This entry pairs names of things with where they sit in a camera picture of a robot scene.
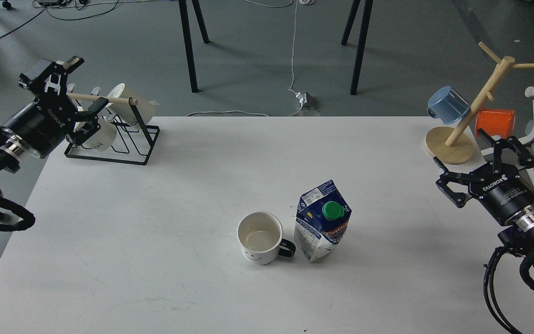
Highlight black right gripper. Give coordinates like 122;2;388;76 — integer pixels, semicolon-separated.
433;128;534;227

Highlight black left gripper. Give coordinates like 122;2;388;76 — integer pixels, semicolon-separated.
1;56;109;159

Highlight blue white milk carton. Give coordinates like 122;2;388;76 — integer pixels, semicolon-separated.
294;180;352;263

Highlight white mug with black handle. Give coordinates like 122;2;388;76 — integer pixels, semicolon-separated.
237;212;296;265

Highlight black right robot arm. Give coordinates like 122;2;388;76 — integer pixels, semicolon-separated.
433;129;534;334

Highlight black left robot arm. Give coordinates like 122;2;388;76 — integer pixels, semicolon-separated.
0;56;108;231

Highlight cream mug front on rack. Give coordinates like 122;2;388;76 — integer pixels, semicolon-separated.
74;116;117;152

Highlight cream mug on rack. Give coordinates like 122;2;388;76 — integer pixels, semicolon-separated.
106;83;156;128
74;116;117;152

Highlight wooden mug tree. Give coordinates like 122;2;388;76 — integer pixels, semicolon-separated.
424;42;534;165

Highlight orange mug on tree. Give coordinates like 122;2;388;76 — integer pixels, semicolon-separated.
474;108;516;139

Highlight cream mug rear on rack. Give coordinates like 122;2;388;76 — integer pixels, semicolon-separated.
106;83;156;128

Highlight blue mug on tree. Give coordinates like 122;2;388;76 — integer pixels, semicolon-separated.
426;85;470;125

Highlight black table legs left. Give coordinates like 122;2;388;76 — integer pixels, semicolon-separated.
178;0;210;93

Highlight black table legs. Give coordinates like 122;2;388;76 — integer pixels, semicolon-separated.
341;0;374;96
178;0;210;93

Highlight white power plug adapter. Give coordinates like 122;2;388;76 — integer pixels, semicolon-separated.
295;92;317;110

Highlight black table legs right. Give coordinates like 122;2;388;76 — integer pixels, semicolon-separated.
341;0;374;96

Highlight black wire mug rack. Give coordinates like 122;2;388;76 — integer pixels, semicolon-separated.
64;93;160;166

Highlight black cables on floor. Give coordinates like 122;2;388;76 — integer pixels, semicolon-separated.
0;0;156;61

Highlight white cable on floor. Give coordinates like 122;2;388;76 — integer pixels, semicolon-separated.
186;0;316;117

